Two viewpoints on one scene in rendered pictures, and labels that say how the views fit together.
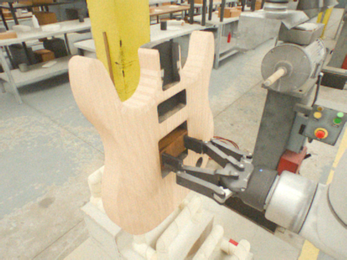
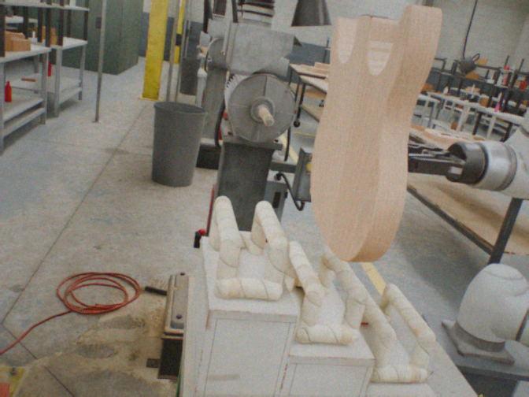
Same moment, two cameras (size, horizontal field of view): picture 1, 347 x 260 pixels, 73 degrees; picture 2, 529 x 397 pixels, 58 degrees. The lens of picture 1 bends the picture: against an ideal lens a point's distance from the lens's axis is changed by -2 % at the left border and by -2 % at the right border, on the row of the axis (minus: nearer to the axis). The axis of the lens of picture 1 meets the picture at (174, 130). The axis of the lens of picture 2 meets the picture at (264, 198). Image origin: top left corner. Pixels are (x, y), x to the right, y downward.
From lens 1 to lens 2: 75 cm
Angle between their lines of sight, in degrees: 46
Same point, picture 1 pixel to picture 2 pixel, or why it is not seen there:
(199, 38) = (350, 24)
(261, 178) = (472, 146)
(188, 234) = (332, 306)
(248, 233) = not seen: hidden behind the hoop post
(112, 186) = (398, 168)
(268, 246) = not seen: hidden behind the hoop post
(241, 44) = (242, 65)
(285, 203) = (501, 157)
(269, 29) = (280, 45)
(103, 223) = (266, 309)
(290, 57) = (270, 92)
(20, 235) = not seen: outside the picture
